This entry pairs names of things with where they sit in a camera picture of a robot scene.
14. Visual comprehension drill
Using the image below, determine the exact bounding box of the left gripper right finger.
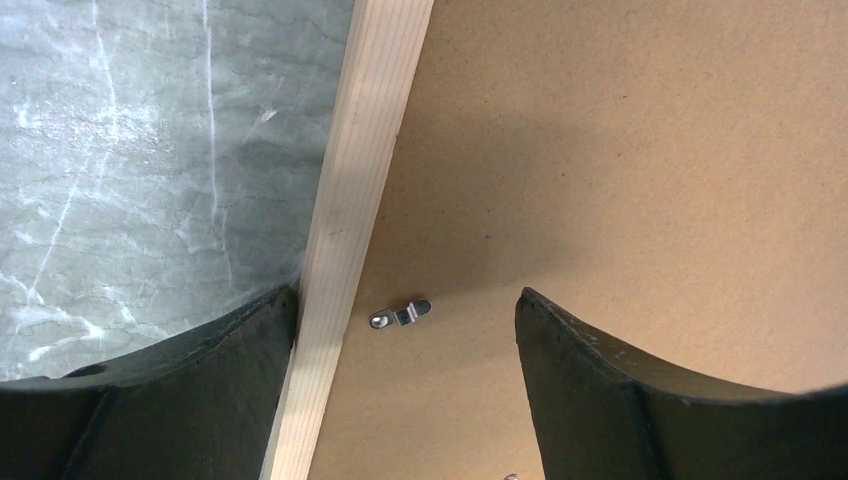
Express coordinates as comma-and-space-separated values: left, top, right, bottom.
515, 288, 847, 479

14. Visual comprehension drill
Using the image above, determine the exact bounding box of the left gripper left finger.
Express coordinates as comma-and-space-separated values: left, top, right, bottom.
1, 287, 298, 479

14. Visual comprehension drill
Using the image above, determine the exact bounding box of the brown backing board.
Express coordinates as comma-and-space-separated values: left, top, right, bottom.
309, 1, 847, 479

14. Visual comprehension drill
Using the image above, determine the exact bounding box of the wooden picture frame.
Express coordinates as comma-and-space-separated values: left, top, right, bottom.
260, 0, 433, 479

